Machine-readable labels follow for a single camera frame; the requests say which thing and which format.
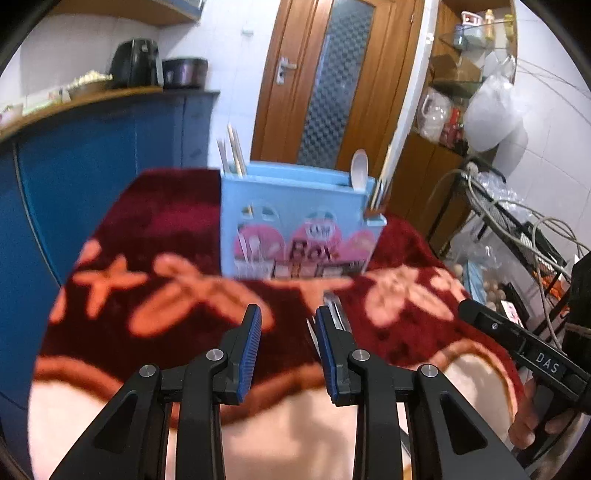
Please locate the white chopstick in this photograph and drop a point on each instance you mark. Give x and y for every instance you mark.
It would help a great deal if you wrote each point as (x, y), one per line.
(223, 157)

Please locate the light wooden chopstick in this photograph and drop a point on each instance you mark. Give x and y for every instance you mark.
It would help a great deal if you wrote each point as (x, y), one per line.
(234, 154)
(241, 159)

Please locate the small metal fork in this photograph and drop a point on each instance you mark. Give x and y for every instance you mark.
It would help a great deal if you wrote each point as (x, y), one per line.
(339, 314)

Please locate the blue plastic utensil box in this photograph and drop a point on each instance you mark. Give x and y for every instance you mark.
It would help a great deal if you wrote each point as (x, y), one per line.
(295, 203)

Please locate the blue cabinet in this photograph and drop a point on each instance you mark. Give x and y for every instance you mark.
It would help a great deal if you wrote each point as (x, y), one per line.
(92, 161)

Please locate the tray of eggs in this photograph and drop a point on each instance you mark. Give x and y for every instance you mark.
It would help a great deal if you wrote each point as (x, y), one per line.
(491, 293)

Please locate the cardboard box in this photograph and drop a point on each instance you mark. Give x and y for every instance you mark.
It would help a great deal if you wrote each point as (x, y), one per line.
(450, 69)

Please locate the wooden door with frosted glass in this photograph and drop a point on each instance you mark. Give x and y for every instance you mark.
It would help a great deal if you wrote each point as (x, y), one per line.
(295, 37)

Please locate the wooden shelf cabinet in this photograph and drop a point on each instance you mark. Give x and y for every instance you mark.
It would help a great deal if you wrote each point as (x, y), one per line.
(420, 175)

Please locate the wooden wall shelf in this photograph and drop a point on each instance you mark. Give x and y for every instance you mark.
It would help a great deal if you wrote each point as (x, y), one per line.
(152, 11)

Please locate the black air fryer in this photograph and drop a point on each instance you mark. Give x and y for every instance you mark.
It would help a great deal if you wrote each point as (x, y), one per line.
(136, 62)

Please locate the person's right hand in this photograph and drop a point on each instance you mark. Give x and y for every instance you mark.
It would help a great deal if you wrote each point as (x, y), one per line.
(524, 424)

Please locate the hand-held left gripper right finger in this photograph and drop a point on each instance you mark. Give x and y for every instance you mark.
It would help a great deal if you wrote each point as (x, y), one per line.
(327, 364)

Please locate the dark rice cooker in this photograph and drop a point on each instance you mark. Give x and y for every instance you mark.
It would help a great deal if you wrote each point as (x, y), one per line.
(184, 74)

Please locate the clear plastic bag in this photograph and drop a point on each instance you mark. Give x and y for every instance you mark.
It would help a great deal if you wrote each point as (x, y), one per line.
(434, 115)

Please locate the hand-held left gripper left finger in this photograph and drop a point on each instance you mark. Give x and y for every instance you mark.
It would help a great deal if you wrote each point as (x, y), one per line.
(250, 350)

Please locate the red printed blanket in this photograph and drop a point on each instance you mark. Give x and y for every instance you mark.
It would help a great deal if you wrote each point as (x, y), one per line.
(161, 221)

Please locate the white plastic bag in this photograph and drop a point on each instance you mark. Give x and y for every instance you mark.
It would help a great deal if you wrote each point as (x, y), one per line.
(494, 110)

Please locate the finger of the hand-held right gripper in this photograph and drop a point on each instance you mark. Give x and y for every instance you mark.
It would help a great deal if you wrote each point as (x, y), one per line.
(508, 337)

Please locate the bowl of food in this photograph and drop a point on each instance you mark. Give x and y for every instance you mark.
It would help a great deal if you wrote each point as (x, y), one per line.
(90, 87)

